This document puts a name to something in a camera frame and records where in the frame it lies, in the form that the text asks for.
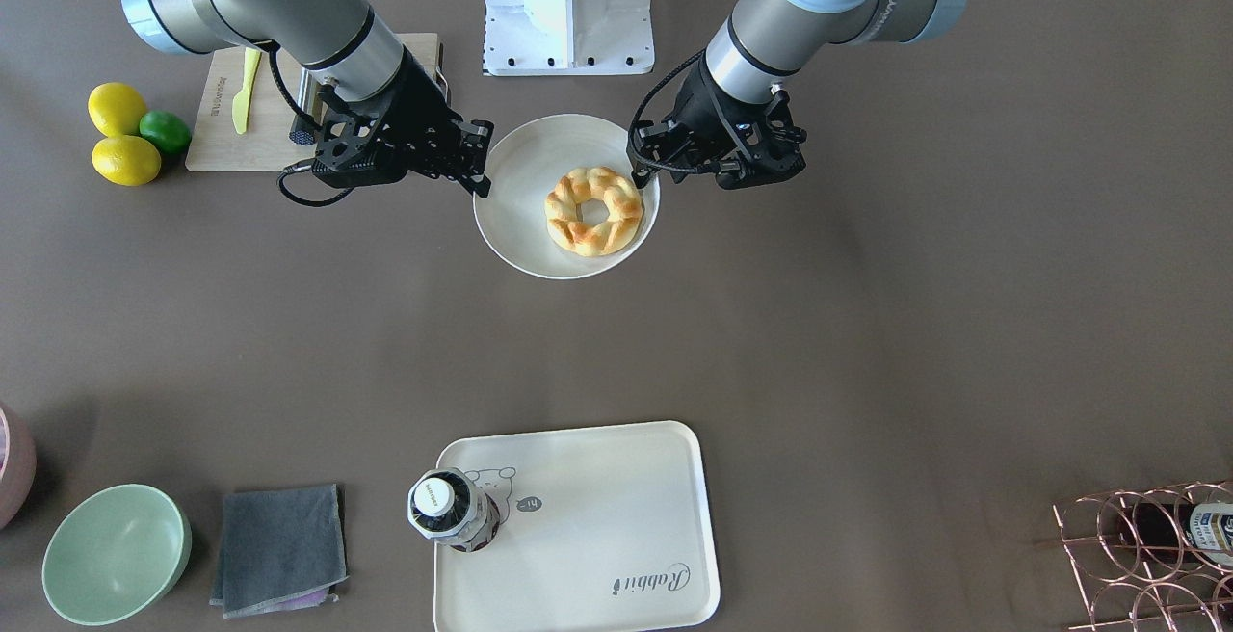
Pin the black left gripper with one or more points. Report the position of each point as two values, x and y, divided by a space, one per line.
701 108

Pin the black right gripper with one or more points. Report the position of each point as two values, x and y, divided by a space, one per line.
421 100

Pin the white plate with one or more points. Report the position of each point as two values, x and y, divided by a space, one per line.
525 165

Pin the braided donut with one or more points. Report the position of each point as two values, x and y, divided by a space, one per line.
593 211

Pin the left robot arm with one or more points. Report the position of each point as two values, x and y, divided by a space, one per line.
764 42

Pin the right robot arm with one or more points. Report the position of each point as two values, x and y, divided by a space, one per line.
346 46

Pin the cream serving tray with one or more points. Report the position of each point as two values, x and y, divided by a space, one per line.
606 529

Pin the steel muddler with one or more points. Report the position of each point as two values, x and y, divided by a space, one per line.
308 102

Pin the wooden cutting board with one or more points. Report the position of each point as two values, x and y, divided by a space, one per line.
266 145

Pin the yellow plastic knife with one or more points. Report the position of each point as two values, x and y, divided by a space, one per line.
240 105

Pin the dark tea bottle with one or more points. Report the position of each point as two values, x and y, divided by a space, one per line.
449 509

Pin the green lime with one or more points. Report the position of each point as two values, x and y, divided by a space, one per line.
166 131

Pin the yellow lemon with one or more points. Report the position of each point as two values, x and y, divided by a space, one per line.
126 160
116 109

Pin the grey folded cloth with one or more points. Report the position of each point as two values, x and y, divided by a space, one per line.
281 550

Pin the green bowl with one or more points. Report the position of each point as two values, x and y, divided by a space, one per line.
116 553

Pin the pink bowl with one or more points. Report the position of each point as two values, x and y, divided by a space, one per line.
19 464

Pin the bottle in rack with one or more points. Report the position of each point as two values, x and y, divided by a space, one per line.
1199 528

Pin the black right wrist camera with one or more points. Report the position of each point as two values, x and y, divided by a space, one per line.
350 161

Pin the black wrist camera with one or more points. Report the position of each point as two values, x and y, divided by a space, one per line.
350 161
740 172

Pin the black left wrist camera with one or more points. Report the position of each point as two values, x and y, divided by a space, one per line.
740 172

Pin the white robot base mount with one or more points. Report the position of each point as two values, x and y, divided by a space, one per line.
567 38

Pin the copper wire bottle rack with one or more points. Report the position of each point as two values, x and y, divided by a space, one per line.
1136 565

